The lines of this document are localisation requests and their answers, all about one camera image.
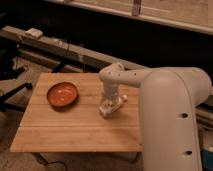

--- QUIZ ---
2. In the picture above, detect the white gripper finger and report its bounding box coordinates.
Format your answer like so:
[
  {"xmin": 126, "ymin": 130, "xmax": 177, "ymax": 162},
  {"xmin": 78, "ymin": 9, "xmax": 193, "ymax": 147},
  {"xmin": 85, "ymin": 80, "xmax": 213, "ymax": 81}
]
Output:
[
  {"xmin": 103, "ymin": 100, "xmax": 112, "ymax": 112},
  {"xmin": 115, "ymin": 97, "xmax": 123, "ymax": 108}
]

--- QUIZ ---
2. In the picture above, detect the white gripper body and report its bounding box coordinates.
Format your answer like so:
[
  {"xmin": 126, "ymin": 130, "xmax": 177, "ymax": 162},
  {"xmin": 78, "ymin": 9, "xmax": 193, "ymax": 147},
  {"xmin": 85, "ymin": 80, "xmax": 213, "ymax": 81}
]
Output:
[{"xmin": 103, "ymin": 83, "xmax": 119, "ymax": 101}]

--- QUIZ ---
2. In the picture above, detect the small white bottle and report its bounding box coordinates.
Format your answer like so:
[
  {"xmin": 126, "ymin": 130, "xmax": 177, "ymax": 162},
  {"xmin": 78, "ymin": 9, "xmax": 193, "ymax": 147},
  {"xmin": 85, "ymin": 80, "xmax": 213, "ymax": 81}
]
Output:
[{"xmin": 99, "ymin": 95, "xmax": 128, "ymax": 118}]

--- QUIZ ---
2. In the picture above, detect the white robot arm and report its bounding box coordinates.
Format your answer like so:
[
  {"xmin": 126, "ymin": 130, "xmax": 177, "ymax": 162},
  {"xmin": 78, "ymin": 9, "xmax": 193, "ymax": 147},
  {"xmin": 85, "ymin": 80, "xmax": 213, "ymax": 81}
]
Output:
[{"xmin": 99, "ymin": 63, "xmax": 212, "ymax": 171}]

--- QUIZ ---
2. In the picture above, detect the orange ceramic bowl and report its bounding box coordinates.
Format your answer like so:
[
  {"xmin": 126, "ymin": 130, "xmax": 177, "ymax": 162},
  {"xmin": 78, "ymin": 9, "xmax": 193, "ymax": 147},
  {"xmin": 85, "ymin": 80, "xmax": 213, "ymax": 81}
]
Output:
[{"xmin": 46, "ymin": 82, "xmax": 78, "ymax": 107}]

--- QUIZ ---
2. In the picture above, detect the wooden table board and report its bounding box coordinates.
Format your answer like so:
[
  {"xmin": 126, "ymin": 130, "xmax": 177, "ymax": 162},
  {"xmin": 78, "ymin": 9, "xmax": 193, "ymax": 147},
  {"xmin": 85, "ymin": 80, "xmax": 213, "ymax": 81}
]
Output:
[{"xmin": 10, "ymin": 73, "xmax": 142, "ymax": 152}]

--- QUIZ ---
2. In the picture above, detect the small white box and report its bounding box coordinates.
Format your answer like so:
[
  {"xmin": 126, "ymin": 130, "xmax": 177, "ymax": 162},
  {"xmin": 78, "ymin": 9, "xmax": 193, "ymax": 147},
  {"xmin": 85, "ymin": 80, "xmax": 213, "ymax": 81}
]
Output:
[{"xmin": 25, "ymin": 28, "xmax": 43, "ymax": 38}]

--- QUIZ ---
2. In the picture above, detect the blue box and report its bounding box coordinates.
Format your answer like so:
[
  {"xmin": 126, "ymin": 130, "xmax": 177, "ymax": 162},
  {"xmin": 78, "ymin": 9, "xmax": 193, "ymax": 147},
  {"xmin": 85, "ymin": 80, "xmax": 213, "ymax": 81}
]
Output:
[{"xmin": 201, "ymin": 150, "xmax": 213, "ymax": 171}]

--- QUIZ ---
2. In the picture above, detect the black chair leg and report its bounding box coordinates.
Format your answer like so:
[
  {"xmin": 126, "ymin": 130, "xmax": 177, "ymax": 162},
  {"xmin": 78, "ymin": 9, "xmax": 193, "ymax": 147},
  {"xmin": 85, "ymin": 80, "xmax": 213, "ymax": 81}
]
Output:
[{"xmin": 0, "ymin": 82, "xmax": 33, "ymax": 112}]

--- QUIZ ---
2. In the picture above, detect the long wooden beam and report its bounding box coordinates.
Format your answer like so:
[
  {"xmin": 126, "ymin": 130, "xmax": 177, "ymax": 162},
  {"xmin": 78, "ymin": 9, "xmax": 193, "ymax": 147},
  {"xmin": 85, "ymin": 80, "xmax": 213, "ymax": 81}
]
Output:
[{"xmin": 0, "ymin": 26, "xmax": 144, "ymax": 69}]

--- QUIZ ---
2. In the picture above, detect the black floor cable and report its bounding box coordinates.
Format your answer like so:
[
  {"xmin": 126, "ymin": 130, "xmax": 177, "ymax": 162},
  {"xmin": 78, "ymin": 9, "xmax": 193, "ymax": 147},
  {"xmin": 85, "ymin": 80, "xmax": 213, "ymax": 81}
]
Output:
[{"xmin": 33, "ymin": 152, "xmax": 69, "ymax": 171}]

